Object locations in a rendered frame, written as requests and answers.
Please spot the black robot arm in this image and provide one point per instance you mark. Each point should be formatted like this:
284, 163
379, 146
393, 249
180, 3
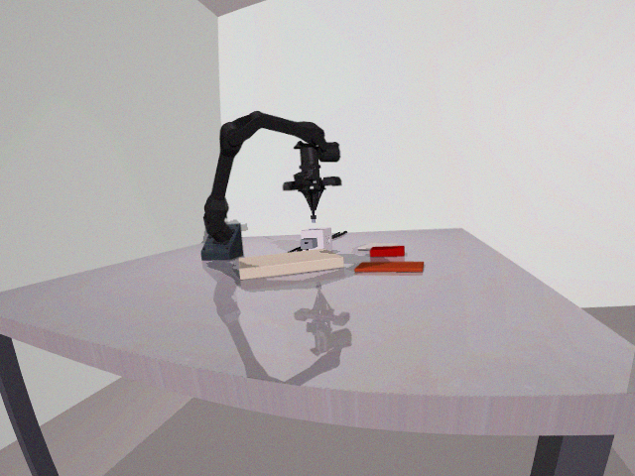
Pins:
231, 137

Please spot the beige flat box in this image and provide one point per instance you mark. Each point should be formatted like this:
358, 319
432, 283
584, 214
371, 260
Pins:
288, 263

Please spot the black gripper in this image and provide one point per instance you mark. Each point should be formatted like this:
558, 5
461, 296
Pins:
312, 195

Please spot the orange flat slab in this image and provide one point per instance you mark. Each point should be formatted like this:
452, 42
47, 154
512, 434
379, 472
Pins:
372, 267

